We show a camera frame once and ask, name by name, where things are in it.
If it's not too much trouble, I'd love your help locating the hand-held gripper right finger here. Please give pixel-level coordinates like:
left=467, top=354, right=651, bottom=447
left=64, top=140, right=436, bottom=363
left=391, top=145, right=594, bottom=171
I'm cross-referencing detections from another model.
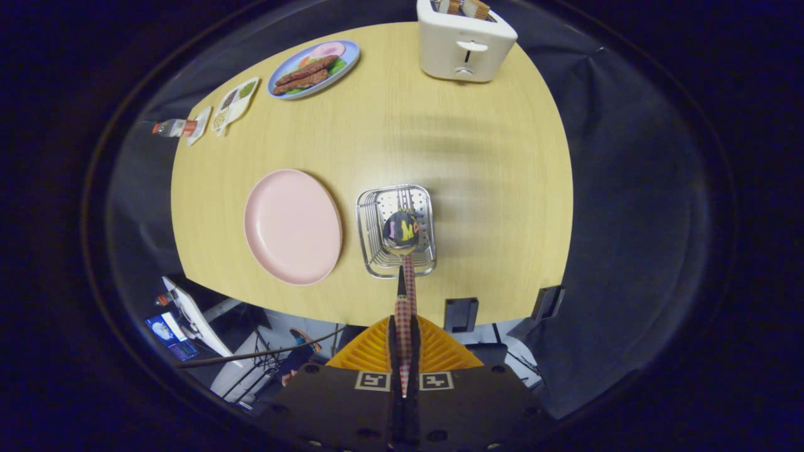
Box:
left=407, top=315, right=555, bottom=452

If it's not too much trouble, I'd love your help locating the fork with checkered handle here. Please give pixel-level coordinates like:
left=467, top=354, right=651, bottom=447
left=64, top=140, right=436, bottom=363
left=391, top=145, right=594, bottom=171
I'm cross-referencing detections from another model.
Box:
left=393, top=188, right=419, bottom=303

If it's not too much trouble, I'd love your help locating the metal mesh basket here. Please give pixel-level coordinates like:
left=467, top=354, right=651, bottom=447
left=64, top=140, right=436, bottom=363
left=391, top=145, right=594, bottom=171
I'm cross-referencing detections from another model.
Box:
left=356, top=184, right=438, bottom=279

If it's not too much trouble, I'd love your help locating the white divided seasoning dish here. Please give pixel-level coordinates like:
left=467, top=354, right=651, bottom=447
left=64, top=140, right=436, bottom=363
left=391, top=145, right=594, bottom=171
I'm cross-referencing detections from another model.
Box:
left=210, top=77, right=260, bottom=136

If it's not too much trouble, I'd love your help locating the pink plate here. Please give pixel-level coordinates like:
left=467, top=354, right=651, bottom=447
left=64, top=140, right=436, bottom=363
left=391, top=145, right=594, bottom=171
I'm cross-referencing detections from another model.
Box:
left=244, top=169, right=344, bottom=286

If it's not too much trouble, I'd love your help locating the brown sausage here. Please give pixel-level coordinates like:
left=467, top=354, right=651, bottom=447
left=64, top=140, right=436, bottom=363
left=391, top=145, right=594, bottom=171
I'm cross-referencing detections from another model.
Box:
left=275, top=55, right=340, bottom=87
left=273, top=69, right=330, bottom=96

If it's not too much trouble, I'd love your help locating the spoon with checkered handle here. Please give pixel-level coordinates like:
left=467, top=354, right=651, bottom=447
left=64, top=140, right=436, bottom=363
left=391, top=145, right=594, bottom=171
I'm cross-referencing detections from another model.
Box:
left=382, top=210, right=421, bottom=399

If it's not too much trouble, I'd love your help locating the white board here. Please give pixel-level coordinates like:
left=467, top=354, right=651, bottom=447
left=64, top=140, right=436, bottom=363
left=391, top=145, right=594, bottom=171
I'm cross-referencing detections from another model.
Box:
left=162, top=277, right=234, bottom=360

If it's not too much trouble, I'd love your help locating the small white square coaster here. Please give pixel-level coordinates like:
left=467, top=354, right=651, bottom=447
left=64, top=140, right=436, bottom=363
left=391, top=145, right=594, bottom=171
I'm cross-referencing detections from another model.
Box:
left=187, top=106, right=213, bottom=147

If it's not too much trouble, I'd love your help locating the black backdrop cloth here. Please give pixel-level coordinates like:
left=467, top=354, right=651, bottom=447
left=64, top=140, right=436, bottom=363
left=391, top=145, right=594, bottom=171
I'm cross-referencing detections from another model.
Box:
left=107, top=0, right=736, bottom=420

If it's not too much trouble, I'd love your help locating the person's shoe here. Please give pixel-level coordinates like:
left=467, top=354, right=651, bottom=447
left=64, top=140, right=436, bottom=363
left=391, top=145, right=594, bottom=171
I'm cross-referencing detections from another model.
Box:
left=290, top=327, right=322, bottom=353

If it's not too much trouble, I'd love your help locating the clear bottle with red cap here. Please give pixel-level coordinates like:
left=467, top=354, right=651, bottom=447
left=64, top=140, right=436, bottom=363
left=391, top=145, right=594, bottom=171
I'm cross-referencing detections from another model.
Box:
left=153, top=119, right=199, bottom=138

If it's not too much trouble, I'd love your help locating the blue lit screen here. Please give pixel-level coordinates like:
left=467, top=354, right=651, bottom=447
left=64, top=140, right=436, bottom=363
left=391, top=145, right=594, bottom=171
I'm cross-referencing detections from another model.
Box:
left=146, top=312, right=199, bottom=361

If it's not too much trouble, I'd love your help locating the black cable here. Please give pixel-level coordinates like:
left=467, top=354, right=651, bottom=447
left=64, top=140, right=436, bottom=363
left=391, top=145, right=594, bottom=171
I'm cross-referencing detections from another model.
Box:
left=178, top=325, right=347, bottom=369

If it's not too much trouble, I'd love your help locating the black table clamp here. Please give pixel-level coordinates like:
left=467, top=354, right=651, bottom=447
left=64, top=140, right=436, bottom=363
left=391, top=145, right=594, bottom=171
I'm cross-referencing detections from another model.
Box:
left=533, top=286, right=565, bottom=323
left=444, top=298, right=479, bottom=334

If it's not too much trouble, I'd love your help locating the white toaster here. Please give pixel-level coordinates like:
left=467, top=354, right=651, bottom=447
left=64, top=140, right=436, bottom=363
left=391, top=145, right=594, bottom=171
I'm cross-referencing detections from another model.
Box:
left=416, top=0, right=519, bottom=83

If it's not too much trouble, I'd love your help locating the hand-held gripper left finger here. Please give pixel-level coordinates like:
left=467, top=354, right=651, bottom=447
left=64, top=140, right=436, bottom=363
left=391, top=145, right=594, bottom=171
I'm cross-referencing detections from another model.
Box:
left=261, top=315, right=403, bottom=452

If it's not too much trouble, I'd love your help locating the blue food plate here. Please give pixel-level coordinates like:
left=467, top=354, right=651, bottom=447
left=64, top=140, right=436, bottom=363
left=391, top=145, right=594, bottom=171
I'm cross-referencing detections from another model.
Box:
left=267, top=40, right=361, bottom=100

